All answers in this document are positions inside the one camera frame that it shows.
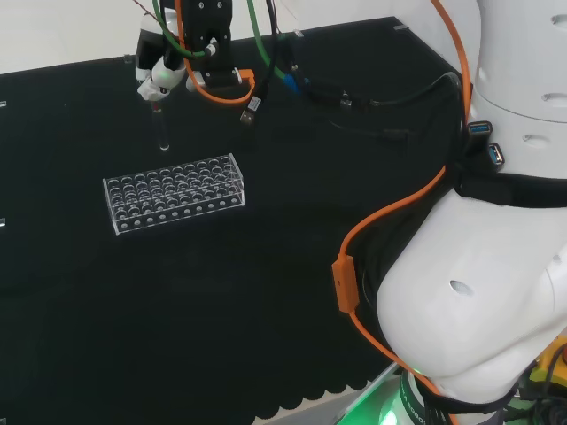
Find black USB hub blue ports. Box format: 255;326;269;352
467;119;506;169

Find green cable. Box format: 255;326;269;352
151;0;296;85

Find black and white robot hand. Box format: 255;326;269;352
135;12;206;104

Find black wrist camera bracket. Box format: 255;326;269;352
183;0;235;88

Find black bench cloth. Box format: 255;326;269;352
0;16;464;425

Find clear glass test tube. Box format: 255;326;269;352
151;100;172;152

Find pale base board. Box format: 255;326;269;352
252;362;405;425

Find black cable with USB plug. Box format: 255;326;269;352
238;0;284;128

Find black arm strap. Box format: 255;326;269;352
454;163;567;209

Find clear acrylic test tube rack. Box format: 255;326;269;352
102;152;246;236

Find black cable adapter box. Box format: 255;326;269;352
305;78;353;110

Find orange cable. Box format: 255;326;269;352
175;0;471;425

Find thin red wire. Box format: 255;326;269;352
131;0;155;22

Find yellow stop button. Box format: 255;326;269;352
529;334;567;386

